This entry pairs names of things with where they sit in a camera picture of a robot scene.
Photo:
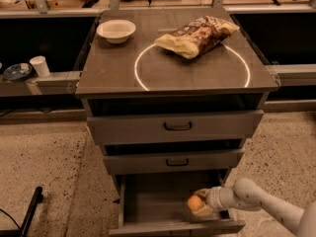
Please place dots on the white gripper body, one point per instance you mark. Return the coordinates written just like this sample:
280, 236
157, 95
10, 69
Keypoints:
214, 197

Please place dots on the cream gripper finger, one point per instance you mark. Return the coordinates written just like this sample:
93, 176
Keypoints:
201, 209
202, 193

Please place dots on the orange fruit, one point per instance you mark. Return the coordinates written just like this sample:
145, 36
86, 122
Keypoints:
194, 203

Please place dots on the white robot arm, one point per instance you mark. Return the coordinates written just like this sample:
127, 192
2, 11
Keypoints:
245, 194

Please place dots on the middle grey drawer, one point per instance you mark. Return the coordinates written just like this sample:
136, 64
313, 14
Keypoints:
156, 162

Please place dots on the bottom grey open drawer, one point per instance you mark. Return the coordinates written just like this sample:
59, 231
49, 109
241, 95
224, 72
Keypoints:
155, 205

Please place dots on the top grey drawer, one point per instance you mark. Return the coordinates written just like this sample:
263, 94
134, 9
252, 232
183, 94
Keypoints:
141, 129

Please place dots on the grey drawer cabinet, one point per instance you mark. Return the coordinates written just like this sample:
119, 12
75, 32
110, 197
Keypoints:
141, 78

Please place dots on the brown yellow chip bag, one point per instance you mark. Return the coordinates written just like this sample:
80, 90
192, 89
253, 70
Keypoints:
197, 37

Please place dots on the black bar on floor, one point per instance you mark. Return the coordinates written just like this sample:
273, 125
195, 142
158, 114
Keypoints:
22, 230

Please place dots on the white bowl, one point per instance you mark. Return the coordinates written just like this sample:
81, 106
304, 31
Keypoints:
116, 31

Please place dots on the white paper cup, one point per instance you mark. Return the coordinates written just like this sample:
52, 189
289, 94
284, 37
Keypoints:
40, 66

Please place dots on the dark round plate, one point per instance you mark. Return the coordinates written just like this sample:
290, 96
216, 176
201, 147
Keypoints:
18, 72

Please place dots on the black middle drawer handle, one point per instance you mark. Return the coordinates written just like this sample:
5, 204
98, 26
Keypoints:
177, 163

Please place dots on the black drawer handle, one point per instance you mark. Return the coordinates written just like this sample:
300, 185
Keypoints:
177, 163
177, 127

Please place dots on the black top drawer handle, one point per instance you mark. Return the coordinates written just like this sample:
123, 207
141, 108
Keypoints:
177, 127

